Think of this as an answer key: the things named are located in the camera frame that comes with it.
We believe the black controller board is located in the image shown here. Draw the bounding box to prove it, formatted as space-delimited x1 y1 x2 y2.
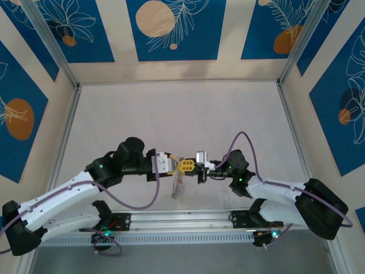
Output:
252 231 282 248
91 231 113 244

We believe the aluminium mounting rail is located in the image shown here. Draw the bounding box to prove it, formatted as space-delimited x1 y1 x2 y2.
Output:
39 209 340 233

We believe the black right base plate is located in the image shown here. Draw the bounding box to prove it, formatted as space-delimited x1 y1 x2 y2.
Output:
230 210 252 229

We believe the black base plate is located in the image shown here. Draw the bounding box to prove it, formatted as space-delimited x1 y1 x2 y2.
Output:
230 210 252 229
109 212 132 232

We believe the aluminium table side rail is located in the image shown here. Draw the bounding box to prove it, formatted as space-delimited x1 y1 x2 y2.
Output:
276 82 314 180
45 85 83 191

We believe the grey slotted cable duct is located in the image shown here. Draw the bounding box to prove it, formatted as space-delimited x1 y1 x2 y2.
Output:
39 230 257 247

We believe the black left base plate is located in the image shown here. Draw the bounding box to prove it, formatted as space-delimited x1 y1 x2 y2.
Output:
109 212 132 232

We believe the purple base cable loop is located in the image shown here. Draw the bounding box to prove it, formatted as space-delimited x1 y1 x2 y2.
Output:
79 227 124 256

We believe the aluminium frame post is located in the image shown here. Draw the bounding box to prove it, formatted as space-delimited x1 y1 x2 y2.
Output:
277 0 335 86
20 0 80 90

